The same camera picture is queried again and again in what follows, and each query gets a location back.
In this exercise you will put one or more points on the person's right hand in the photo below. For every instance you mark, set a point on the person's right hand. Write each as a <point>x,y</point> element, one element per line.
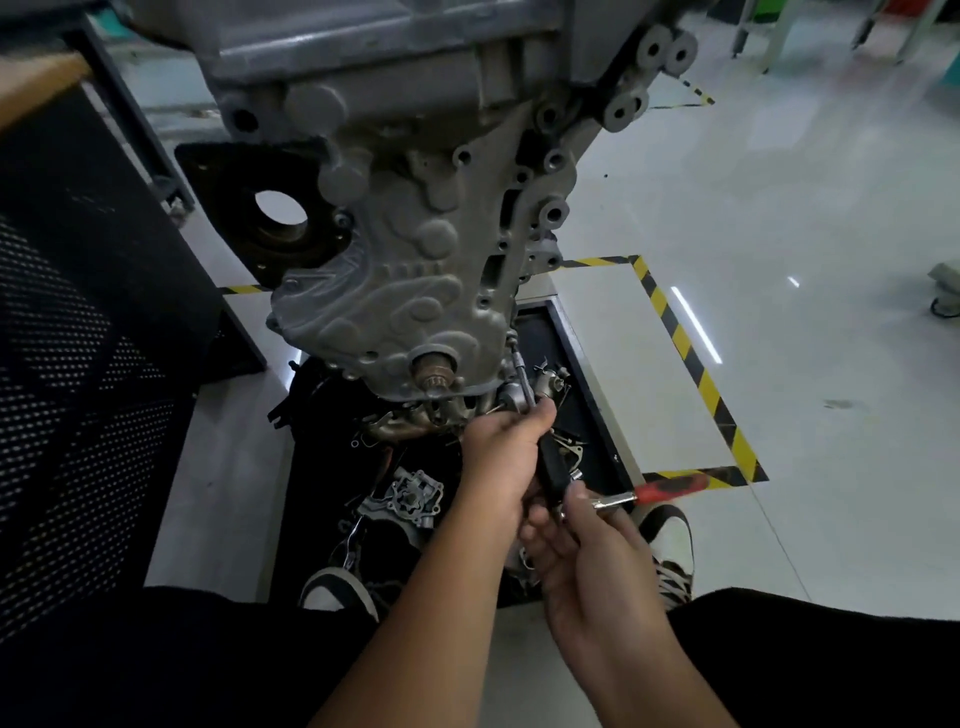
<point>596,577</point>

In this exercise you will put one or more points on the person's left hand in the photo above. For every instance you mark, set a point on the person's left hand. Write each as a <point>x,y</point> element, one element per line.
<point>499,454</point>

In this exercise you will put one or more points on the person's right thumb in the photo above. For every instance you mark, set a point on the person's right thumb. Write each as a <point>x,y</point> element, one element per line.
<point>536,544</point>

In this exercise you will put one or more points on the person's left thumb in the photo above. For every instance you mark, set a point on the person's left thumb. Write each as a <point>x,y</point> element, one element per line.
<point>540,416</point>

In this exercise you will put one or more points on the person's right forearm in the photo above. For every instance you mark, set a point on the person's right forearm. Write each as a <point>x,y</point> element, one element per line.
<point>645,682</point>

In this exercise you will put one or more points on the person's left forearm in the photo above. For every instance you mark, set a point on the person's left forearm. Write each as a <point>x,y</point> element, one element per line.
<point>435,622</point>

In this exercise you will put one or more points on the small silver metal fitting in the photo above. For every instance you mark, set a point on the small silver metal fitting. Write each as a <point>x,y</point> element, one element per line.
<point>551,379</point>

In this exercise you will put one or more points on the thin metal gasket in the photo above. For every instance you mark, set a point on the thin metal gasket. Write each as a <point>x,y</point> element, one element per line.
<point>571,448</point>

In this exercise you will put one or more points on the black parts tray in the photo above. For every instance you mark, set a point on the black parts tray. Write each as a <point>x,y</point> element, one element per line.
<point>592,420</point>

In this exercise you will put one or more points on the rusty exhaust manifold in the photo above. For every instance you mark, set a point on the rusty exhaust manifold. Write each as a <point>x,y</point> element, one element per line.
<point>409,424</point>

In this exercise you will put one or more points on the person's right black white shoe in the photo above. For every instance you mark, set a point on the person's right black white shoe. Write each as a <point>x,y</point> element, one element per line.
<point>673,551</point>

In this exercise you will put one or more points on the person's black white shoe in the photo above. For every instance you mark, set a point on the person's black white shoe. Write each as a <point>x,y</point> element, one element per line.
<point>337,594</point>
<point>673,551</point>

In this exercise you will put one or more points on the silver water pump housing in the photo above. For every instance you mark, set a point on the silver water pump housing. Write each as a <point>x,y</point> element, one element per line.
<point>405,496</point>

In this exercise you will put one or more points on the yellow black floor marking tape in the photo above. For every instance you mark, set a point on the yellow black floor marking tape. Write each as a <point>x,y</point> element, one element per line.
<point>690,364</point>

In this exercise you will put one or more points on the person's left black white shoe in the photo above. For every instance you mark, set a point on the person's left black white shoe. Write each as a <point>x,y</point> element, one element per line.
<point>337,594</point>

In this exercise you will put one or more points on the grey metal engine block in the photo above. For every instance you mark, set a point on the grey metal engine block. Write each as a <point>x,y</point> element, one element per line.
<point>390,225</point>

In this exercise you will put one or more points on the person's right black trouser leg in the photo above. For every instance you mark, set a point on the person's right black trouser leg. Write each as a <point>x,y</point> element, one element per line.
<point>825,667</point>

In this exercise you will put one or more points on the person's black trouser leg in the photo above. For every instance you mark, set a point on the person's black trouser leg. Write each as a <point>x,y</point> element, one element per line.
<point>172,660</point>
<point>825,667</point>

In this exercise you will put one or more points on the black round flange plate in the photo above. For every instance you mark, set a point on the black round flange plate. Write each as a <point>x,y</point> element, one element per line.
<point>232,202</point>

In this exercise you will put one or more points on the person's left black trouser leg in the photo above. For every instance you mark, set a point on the person's left black trouser leg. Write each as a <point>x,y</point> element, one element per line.
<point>172,660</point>

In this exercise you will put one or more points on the grey table leg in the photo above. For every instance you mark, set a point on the grey table leg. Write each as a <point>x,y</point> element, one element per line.
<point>900,26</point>
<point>765,34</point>

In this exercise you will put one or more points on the black mesh chair back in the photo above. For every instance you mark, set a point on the black mesh chair back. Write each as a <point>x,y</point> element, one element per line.
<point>82,360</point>

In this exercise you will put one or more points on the wooden table top edge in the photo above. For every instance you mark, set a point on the wooden table top edge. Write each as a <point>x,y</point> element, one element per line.
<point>34,86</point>

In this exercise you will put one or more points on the black metal frame bar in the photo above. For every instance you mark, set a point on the black metal frame bar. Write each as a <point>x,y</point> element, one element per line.
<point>139,127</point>

